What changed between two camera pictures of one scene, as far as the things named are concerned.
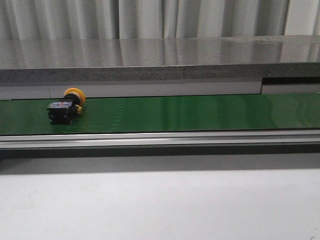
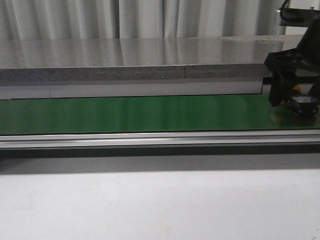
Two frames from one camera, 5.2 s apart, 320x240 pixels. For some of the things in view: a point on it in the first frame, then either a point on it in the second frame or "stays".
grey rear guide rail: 50,90 stays
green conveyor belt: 174,113 stays
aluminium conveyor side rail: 154,140 stays
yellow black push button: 62,112 -> 303,106
